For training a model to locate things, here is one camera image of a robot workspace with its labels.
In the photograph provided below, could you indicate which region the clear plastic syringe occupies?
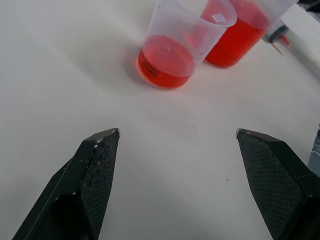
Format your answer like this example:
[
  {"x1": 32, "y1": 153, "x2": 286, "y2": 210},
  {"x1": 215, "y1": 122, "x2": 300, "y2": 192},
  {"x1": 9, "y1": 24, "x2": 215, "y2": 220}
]
[{"x1": 262, "y1": 0, "x2": 304, "y2": 55}]

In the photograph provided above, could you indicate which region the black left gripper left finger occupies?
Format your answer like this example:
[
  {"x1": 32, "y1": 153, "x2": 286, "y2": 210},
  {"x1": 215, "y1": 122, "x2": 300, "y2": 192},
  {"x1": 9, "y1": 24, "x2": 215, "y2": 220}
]
[{"x1": 11, "y1": 128, "x2": 121, "y2": 240}]

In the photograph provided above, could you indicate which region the plastic beaker red liquid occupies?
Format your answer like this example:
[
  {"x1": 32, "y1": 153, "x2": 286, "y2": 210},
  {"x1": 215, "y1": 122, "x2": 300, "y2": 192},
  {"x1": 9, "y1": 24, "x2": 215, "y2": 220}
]
[
  {"x1": 199, "y1": 0, "x2": 300, "y2": 68},
  {"x1": 135, "y1": 0, "x2": 238, "y2": 89}
]

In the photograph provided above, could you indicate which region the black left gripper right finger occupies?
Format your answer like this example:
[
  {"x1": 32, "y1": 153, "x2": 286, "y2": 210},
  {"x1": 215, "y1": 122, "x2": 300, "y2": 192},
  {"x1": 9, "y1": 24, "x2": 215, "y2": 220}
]
[{"x1": 235, "y1": 128, "x2": 320, "y2": 240}]

